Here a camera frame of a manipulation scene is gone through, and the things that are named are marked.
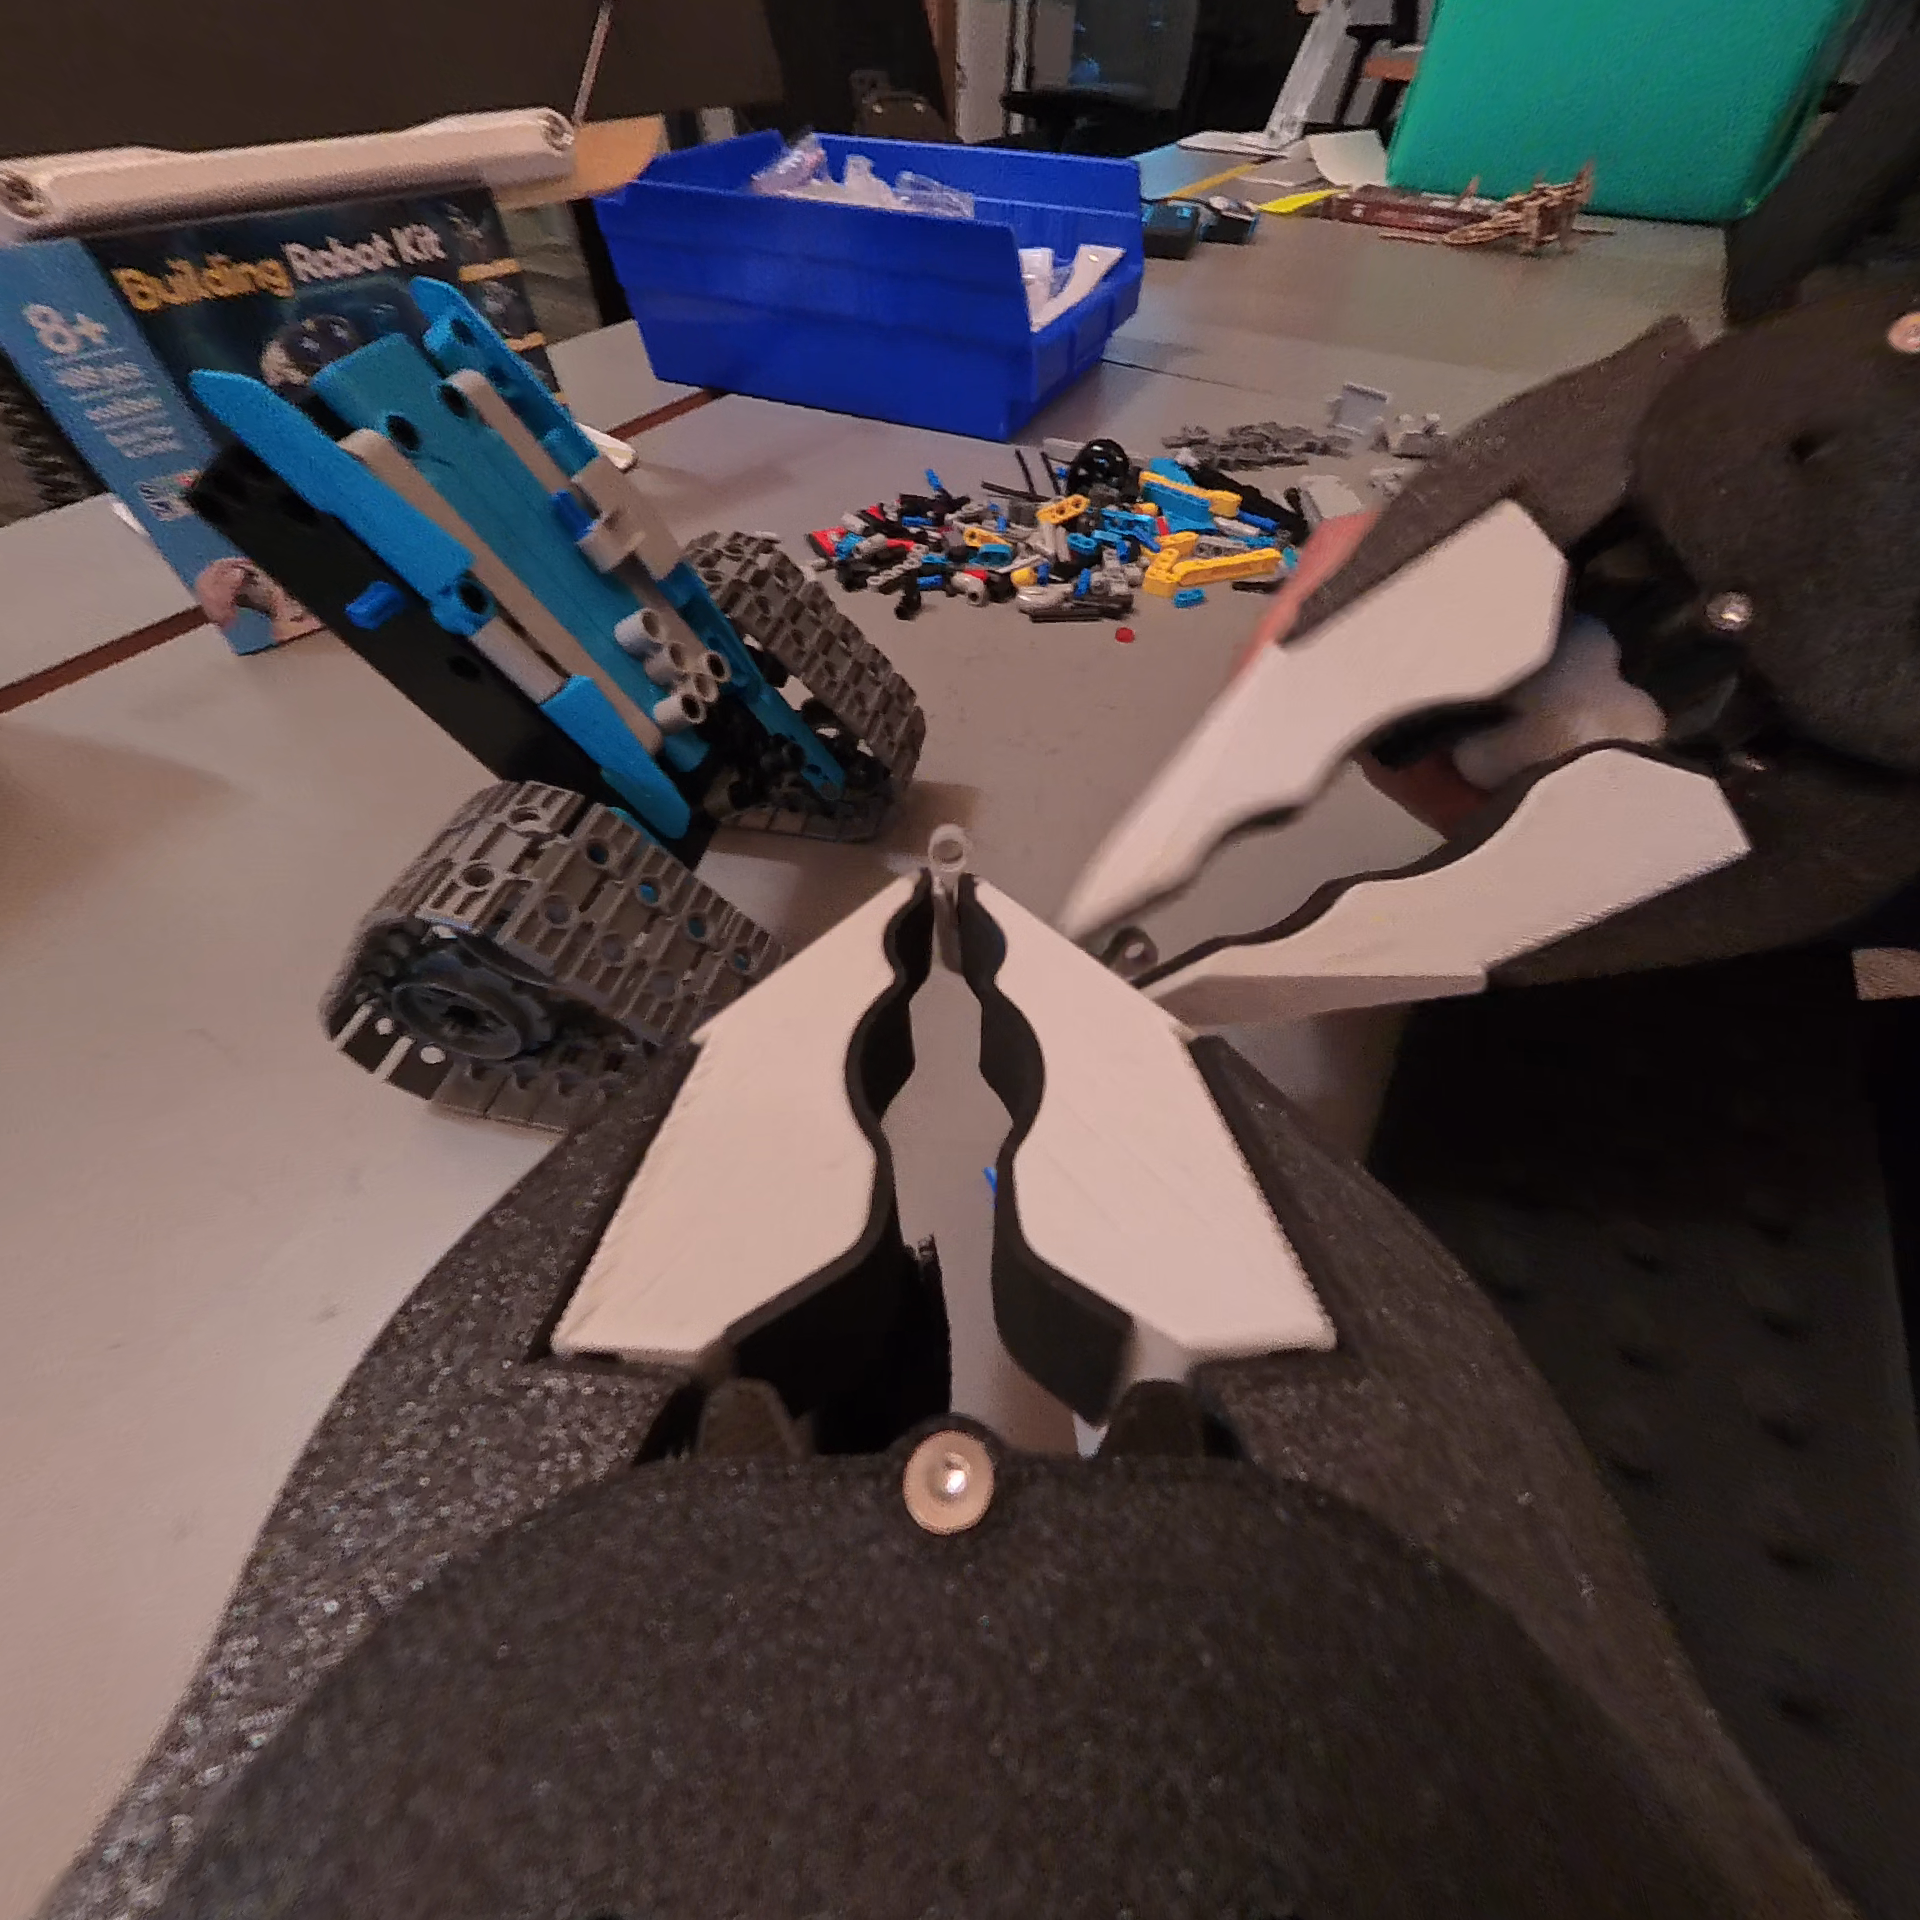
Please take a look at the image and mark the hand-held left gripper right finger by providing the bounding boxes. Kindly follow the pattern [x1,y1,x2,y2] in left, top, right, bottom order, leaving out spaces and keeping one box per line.
[961,877,1338,1420]

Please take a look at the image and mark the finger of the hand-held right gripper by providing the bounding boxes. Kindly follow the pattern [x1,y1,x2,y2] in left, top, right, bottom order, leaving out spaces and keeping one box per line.
[1140,746,1753,1032]
[1053,497,1573,942]

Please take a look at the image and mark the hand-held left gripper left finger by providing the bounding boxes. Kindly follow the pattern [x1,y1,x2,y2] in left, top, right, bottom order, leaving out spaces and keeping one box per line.
[551,872,936,1369]

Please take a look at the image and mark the pile of small brick parts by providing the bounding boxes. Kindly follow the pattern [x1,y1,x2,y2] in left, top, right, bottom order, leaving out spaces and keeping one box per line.
[807,382,1450,624]

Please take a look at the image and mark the grey connector with blue pin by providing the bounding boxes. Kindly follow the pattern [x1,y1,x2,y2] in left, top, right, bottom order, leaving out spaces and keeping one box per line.
[921,824,976,968]

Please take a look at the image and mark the blue grey tracked toy robot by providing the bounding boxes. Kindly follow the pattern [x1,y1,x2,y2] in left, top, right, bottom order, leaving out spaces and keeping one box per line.
[187,277,928,1133]

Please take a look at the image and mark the light grey desk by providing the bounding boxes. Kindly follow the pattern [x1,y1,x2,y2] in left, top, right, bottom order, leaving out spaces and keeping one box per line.
[0,134,1728,1920]

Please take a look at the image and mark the person's right hand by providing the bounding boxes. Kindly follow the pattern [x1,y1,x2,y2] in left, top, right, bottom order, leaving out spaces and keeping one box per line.
[1245,503,1383,648]

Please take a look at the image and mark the brown toy skeleton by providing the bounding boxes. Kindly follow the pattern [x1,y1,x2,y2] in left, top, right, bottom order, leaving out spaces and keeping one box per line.
[1336,164,1596,253]

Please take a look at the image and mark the teal board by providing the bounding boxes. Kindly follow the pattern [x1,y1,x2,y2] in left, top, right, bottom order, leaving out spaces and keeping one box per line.
[1388,0,1864,226]

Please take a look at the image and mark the white and yellow papers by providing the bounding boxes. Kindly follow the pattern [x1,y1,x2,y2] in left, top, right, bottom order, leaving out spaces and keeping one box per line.
[1131,127,1389,226]

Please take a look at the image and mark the black dimpled mat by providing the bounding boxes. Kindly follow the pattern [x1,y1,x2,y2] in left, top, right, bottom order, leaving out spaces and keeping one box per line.
[1372,960,1920,1920]

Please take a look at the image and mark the blue plastic bin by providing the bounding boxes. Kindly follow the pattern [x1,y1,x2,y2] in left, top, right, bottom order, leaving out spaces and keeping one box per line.
[593,132,1145,444]

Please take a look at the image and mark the clear bags of parts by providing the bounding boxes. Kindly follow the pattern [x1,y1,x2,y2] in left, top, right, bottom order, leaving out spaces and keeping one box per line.
[751,134,1135,325]

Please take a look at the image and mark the brown cardboard sheet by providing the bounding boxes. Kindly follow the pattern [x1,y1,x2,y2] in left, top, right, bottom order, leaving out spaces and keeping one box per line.
[497,119,669,213]

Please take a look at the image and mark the small robot kit box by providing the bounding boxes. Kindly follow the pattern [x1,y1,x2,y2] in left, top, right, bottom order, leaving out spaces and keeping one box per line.
[0,188,565,658]

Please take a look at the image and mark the white bar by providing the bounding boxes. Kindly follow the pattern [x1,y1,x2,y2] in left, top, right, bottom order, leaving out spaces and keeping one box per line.
[0,106,578,241]

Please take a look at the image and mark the black partition panel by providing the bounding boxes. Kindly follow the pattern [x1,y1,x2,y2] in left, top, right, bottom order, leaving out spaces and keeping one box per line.
[0,0,788,160]

